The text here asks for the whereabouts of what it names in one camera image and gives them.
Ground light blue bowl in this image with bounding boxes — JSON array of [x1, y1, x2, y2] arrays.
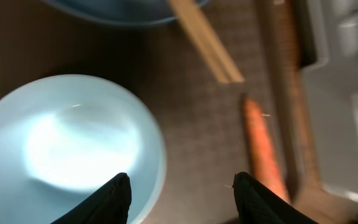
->
[[0, 75, 167, 223]]

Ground wooden chopstick left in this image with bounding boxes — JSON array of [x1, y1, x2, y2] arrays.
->
[[168, 0, 229, 83]]

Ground wooden chopstick right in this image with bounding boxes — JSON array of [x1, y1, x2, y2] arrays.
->
[[181, 0, 244, 83]]

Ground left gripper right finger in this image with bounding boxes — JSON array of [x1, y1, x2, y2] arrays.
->
[[232, 172, 316, 224]]

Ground dark blue plate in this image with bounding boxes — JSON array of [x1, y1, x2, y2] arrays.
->
[[42, 0, 213, 28]]

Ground grey dishwasher rack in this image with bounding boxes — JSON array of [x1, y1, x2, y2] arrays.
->
[[301, 0, 358, 202]]

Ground wooden chopstick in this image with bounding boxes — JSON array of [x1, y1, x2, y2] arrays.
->
[[181, 0, 244, 83], [168, 0, 229, 83]]

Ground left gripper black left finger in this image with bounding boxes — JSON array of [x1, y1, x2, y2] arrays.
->
[[52, 172, 132, 224]]

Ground brown serving tray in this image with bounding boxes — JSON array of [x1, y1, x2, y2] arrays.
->
[[0, 0, 319, 224]]

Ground orange carrot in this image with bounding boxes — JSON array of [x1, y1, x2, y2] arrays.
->
[[243, 98, 290, 203]]

